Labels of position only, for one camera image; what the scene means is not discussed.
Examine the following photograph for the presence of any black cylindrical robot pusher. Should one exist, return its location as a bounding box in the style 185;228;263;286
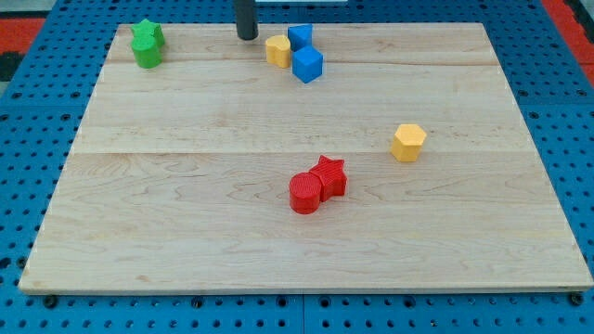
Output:
233;0;259;41

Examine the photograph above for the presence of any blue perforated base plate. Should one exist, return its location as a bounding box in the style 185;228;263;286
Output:
1;1;593;333

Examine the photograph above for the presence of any green cylinder block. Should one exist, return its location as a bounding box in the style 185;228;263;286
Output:
131;35;161;69

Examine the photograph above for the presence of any red cylinder block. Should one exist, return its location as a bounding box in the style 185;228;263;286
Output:
289;173;321;214

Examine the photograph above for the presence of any blue triangle block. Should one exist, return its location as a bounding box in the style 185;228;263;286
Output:
288;24;313;52

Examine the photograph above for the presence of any blue cube block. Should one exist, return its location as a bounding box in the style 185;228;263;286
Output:
292;45;324;84

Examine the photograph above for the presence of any yellow heart block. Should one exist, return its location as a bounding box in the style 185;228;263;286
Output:
265;34;291;69

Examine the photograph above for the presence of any red star block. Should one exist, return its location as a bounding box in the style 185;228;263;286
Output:
309;155;348;202

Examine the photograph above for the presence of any light wooden board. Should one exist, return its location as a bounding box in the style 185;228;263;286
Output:
19;23;593;295

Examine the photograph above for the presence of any green star block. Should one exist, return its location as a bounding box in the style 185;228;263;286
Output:
131;19;165;48

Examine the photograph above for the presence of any yellow hexagon block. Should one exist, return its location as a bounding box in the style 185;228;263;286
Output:
391;123;427;162

